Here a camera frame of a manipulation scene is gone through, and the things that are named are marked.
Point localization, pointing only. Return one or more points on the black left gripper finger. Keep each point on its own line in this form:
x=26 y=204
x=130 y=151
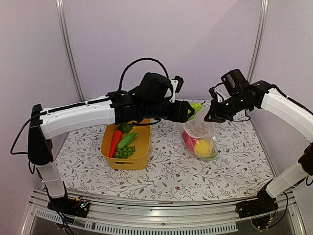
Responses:
x=192 y=116
x=190 y=105

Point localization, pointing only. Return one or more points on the floral white table mat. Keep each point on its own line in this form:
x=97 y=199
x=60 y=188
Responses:
x=172 y=173

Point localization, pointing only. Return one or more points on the orange toy carrot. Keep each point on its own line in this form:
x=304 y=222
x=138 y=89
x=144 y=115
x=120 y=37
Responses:
x=117 y=136

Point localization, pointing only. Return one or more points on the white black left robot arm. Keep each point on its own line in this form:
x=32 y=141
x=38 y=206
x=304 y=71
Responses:
x=47 y=123

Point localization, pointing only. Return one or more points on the yellow plastic basket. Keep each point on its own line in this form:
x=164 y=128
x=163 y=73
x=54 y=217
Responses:
x=141 y=142

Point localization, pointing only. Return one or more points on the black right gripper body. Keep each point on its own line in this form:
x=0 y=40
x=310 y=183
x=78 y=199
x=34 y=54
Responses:
x=226 y=111

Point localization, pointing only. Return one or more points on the right aluminium frame post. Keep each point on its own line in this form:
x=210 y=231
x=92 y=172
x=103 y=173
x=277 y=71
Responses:
x=259 y=38

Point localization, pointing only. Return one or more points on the aluminium front rail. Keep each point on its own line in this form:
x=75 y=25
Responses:
x=110 y=215

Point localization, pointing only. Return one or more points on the clear polka dot zip bag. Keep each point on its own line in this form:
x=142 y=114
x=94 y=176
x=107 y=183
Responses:
x=199 y=129

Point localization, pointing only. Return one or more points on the green toy grapes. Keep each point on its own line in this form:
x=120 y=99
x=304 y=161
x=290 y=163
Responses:
x=125 y=152

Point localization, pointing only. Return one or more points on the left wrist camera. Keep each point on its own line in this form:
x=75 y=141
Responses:
x=177 y=84

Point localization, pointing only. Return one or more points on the aluminium frame post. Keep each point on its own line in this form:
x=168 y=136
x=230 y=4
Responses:
x=68 y=50
x=259 y=38

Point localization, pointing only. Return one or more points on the green toy pear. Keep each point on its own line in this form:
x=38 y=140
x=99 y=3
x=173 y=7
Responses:
x=198 y=106

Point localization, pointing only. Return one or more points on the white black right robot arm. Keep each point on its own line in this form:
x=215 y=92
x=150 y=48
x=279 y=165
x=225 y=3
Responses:
x=267 y=97

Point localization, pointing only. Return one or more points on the red toy apple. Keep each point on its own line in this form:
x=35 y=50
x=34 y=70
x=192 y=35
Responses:
x=189 y=141

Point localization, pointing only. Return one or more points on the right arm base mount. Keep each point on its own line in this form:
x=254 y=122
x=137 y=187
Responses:
x=262 y=204

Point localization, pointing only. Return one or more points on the green toy bitter gourd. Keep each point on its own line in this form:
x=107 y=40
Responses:
x=127 y=140

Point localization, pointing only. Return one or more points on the green toy apple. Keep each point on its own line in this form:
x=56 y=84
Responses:
x=211 y=156

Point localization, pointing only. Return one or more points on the yellow toy apple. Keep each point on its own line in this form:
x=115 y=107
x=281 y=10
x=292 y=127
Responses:
x=202 y=148

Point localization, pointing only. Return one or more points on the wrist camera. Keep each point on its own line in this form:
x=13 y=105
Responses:
x=177 y=84
x=216 y=94

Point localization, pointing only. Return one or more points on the green toy leafy vegetable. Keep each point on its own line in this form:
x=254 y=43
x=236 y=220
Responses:
x=125 y=127

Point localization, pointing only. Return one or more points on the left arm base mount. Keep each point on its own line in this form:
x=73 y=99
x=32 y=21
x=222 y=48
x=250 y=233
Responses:
x=78 y=207

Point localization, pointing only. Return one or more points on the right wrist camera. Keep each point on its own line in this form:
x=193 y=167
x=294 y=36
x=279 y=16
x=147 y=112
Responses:
x=216 y=94

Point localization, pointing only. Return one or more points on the left aluminium frame post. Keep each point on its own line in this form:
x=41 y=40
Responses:
x=68 y=50

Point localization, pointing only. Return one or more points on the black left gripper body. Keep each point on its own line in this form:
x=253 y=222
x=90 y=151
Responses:
x=155 y=110

